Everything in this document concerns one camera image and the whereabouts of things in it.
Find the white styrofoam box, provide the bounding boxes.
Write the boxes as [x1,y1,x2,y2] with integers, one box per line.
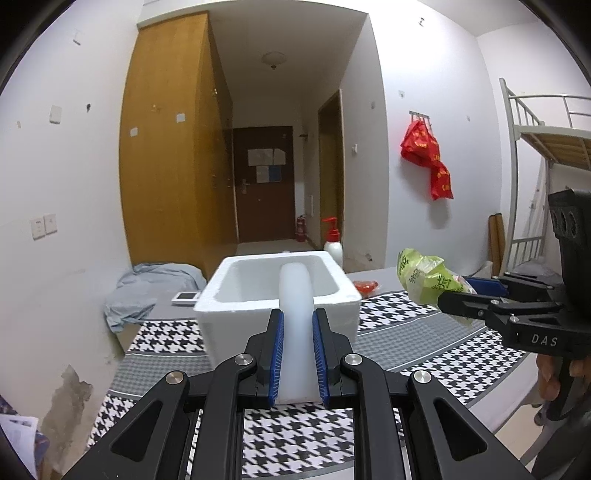
[194,251,362,367]

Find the houndstooth tablecloth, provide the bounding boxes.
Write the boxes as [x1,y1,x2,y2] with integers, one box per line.
[88,292,536,479]

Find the green plastic bag bundle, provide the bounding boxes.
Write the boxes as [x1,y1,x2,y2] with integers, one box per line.
[397,248,476,307]

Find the wall coat hook rail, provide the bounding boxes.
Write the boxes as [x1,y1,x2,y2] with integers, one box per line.
[409,110,433,132]

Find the red hanging bag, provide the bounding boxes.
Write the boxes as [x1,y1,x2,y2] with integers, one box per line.
[401,118,454,200]

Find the crumpled grey blue cloth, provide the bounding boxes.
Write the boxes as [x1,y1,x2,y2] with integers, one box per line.
[103,263,206,333]

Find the white red pump bottle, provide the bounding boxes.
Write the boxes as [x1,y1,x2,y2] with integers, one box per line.
[322,216,344,267]

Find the metal bunk bed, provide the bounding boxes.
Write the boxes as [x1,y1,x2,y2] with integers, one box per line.
[499,78,590,273]

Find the red snack packet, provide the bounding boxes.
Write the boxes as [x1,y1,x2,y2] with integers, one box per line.
[353,280,380,298]

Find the person's right hand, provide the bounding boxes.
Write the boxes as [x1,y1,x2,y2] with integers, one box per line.
[535,352,590,407]

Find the wooden wardrobe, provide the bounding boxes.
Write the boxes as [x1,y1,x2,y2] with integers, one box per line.
[119,12,238,276]

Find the white wall socket plates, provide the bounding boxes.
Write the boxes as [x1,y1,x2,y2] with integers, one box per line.
[30,214,58,241]

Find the dark brown door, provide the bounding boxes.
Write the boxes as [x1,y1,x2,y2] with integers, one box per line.
[233,126,296,243]

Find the small white device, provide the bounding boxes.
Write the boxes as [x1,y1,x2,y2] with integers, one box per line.
[171,291,200,306]

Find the red fire extinguisher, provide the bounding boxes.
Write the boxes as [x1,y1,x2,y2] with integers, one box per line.
[295,215,307,242]

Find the wooden sticks by wall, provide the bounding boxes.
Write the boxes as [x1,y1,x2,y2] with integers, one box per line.
[488,213,505,276]

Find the ceiling lamp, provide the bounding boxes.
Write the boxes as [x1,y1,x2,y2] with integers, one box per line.
[262,51,287,70]

